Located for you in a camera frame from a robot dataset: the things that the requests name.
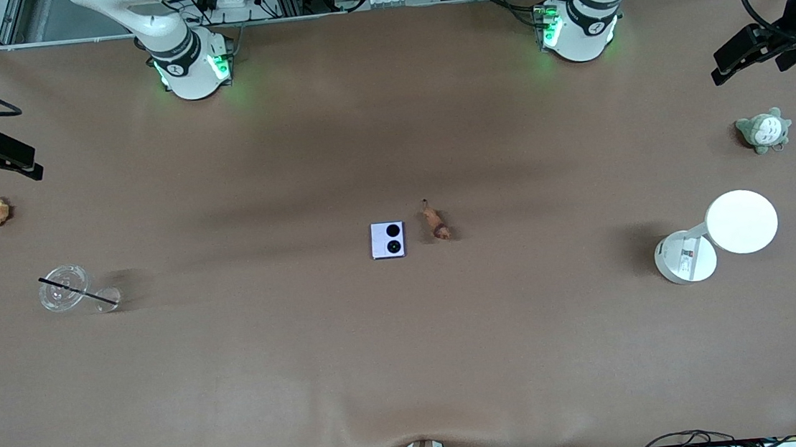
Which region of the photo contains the brown lion statue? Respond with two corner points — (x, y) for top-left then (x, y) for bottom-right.
(421, 197), (453, 243)

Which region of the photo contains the purple flip phone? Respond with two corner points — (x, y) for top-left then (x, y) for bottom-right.
(368, 220), (408, 261)

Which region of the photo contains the grey-green totoro plush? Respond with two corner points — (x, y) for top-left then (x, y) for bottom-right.
(734, 105), (795, 158)

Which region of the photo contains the clear plastic cup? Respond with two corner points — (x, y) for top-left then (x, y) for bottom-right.
(36, 260), (123, 319)

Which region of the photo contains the black straw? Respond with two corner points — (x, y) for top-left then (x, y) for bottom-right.
(37, 270), (121, 311)

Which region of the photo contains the white round desk lamp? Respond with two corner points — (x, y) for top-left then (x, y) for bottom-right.
(649, 186), (785, 288)

